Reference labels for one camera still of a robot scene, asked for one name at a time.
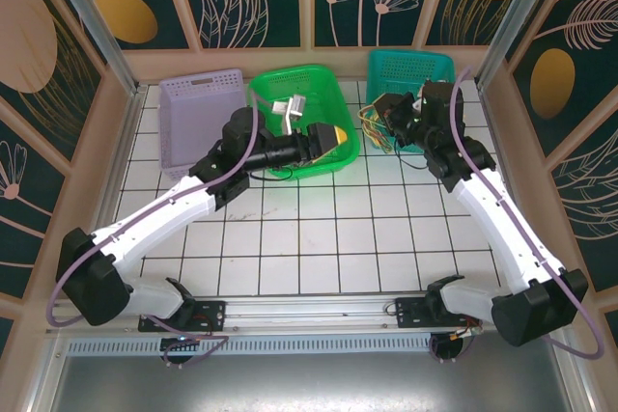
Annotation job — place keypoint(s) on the teal plastic basket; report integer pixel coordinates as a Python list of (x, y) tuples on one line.
[(410, 69)]

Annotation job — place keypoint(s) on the black mounting plate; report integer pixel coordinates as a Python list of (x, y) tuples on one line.
[(212, 313), (410, 313)]

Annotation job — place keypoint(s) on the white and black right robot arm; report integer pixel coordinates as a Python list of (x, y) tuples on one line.
[(497, 233)]

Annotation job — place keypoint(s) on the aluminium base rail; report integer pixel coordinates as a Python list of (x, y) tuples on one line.
[(309, 308)]

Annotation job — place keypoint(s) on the grey metal sheet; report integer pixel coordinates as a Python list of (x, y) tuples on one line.
[(309, 383)]

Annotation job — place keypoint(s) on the lavender plastic basket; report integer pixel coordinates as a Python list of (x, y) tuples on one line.
[(193, 113)]

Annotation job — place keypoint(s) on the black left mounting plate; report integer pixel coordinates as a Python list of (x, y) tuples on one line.
[(212, 313)]

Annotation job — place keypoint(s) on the aluminium frame post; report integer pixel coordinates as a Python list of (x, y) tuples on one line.
[(512, 21), (101, 31)]

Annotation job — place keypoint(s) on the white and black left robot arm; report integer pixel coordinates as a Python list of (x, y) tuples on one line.
[(149, 226)]

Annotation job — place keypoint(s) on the small black adapter board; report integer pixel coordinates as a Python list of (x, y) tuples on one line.
[(181, 347)]

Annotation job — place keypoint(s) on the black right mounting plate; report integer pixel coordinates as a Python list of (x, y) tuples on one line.
[(410, 313)]

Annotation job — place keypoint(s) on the green plastic basket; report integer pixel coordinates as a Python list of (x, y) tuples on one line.
[(328, 93)]

